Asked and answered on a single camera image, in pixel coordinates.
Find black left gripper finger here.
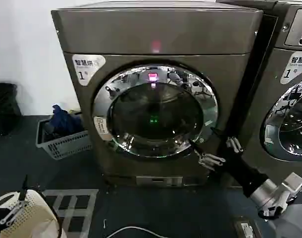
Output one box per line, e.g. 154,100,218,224
0,174,29,226

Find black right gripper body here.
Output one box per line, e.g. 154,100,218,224
213,148,268,198

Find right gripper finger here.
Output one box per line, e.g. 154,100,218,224
209,126,244,155
189,140,227,172

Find floor power socket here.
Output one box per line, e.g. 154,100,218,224
230,215,262,238

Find silver dryer service panel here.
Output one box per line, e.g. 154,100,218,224
136,175,184,187

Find grey dryer with control panel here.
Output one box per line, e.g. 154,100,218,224
216,0,302,190

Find round glass dryer door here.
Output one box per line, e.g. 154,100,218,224
92,65,220,160
261,73,302,162

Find grey plastic laundry basket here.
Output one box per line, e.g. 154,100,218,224
36,113,92,160

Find white number label sticker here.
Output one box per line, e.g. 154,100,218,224
279,52,302,85
72,55,106,87

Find dark blue clothes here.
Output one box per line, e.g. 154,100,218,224
43,104,84,143

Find black bin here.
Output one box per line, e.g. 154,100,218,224
0,81,22,117

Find small white door sticker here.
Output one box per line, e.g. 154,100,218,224
94,116,110,142

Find grey dryer with red light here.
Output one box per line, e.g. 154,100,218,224
50,6,263,187

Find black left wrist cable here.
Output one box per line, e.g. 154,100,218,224
40,190,64,238

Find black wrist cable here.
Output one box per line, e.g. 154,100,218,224
40,190,64,238
256,207,282,220

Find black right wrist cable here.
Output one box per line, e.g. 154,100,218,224
256,207,282,220

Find white floor cable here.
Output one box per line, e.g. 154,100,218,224
110,225,168,238

